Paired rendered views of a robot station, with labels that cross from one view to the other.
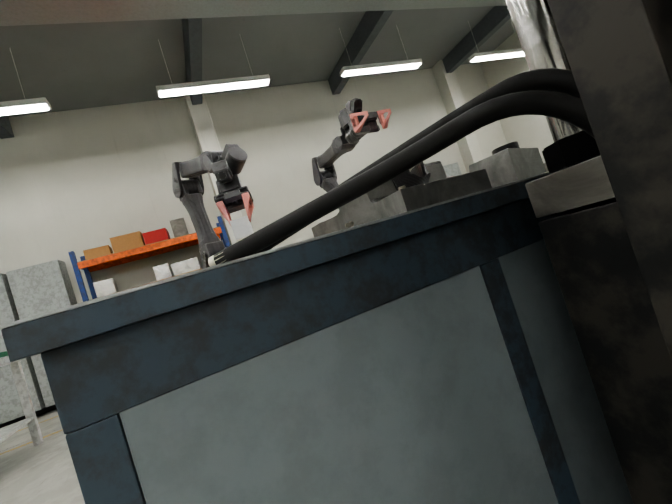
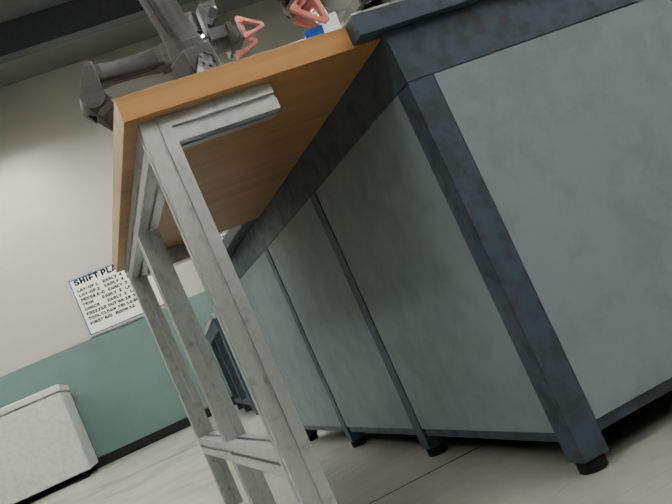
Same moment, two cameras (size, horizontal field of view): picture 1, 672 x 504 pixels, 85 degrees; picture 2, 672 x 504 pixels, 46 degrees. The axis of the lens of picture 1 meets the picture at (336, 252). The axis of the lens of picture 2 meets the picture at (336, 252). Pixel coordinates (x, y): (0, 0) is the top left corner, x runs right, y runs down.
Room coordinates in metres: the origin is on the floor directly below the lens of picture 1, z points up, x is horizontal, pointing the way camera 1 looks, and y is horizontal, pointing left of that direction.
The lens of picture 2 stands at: (1.00, 1.86, 0.37)
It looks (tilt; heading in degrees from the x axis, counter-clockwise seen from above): 5 degrees up; 278
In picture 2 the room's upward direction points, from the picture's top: 24 degrees counter-clockwise
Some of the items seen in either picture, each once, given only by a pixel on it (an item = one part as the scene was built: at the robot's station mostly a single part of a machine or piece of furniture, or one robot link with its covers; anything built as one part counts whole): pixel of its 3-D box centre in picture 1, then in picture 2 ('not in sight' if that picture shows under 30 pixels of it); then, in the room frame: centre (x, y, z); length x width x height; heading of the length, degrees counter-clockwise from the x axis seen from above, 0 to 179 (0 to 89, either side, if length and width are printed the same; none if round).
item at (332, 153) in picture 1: (334, 161); (133, 79); (1.56, -0.11, 1.17); 0.30 x 0.09 x 0.12; 27
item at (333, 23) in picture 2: (244, 229); (311, 38); (1.08, 0.24, 0.93); 0.13 x 0.05 x 0.05; 6
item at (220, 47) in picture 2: (362, 127); (221, 43); (1.33, -0.23, 1.20); 0.10 x 0.07 x 0.07; 117
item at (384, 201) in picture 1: (384, 205); not in sight; (1.03, -0.17, 0.87); 0.50 x 0.26 x 0.14; 26
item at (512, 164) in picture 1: (455, 194); not in sight; (1.26, -0.46, 0.85); 0.50 x 0.26 x 0.11; 43
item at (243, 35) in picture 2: (364, 119); (247, 30); (1.25, -0.23, 1.20); 0.09 x 0.07 x 0.07; 27
